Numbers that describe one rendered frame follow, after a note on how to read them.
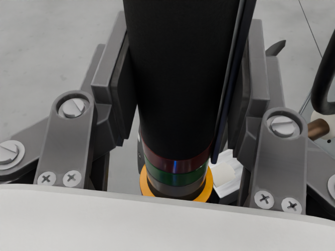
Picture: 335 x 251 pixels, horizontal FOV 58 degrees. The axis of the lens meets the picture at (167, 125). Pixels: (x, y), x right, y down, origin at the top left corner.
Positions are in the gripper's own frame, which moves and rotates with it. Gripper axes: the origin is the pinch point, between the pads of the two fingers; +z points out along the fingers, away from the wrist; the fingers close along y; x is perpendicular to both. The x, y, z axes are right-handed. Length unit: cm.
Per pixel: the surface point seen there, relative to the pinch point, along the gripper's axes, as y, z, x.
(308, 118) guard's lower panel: 71, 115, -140
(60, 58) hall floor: -117, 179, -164
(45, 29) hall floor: -144, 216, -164
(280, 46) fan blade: 12.4, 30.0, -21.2
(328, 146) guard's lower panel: 71, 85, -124
